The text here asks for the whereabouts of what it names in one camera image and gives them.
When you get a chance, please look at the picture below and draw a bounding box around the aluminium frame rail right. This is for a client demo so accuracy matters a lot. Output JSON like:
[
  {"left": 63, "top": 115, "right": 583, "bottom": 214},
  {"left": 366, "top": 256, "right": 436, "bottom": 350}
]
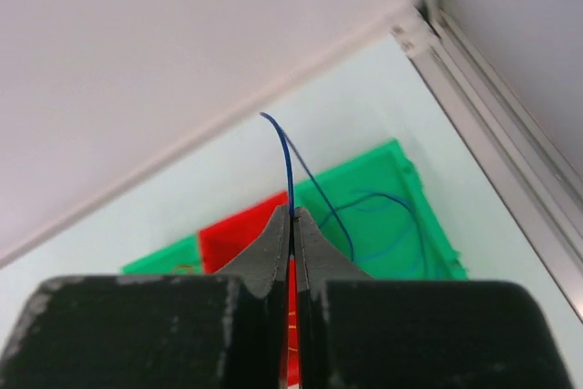
[{"left": 390, "top": 9, "right": 582, "bottom": 313}]

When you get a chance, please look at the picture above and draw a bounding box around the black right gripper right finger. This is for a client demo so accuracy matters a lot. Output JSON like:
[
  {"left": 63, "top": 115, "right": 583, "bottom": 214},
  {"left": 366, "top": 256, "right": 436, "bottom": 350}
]
[{"left": 293, "top": 208, "right": 572, "bottom": 388}]

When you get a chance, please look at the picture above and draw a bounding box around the green bin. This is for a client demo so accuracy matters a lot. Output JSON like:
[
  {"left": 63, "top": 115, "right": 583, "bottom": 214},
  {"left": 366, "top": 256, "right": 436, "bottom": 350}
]
[
  {"left": 121, "top": 234, "right": 204, "bottom": 274},
  {"left": 294, "top": 139, "right": 467, "bottom": 281}
]

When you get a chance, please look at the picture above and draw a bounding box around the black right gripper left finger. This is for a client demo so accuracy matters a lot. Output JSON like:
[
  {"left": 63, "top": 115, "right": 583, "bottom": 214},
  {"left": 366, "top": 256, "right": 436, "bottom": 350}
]
[{"left": 1, "top": 207, "right": 292, "bottom": 388}]

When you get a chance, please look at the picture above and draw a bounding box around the dark blue wire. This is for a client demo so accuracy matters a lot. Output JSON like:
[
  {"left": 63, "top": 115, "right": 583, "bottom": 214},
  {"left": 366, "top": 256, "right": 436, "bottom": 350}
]
[{"left": 258, "top": 111, "right": 356, "bottom": 262}]

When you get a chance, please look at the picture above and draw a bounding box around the red bin middle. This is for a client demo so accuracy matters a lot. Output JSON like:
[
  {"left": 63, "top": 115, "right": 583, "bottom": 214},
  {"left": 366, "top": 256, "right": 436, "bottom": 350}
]
[{"left": 198, "top": 190, "right": 300, "bottom": 388}]

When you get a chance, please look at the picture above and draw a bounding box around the green bin left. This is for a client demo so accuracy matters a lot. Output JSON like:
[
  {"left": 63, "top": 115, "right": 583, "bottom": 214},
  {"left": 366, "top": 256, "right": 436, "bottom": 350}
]
[{"left": 121, "top": 234, "right": 204, "bottom": 274}]

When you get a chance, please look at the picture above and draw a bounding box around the green bin right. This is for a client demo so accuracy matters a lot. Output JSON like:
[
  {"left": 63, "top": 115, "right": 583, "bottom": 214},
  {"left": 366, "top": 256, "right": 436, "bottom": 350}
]
[{"left": 294, "top": 139, "right": 467, "bottom": 281}]

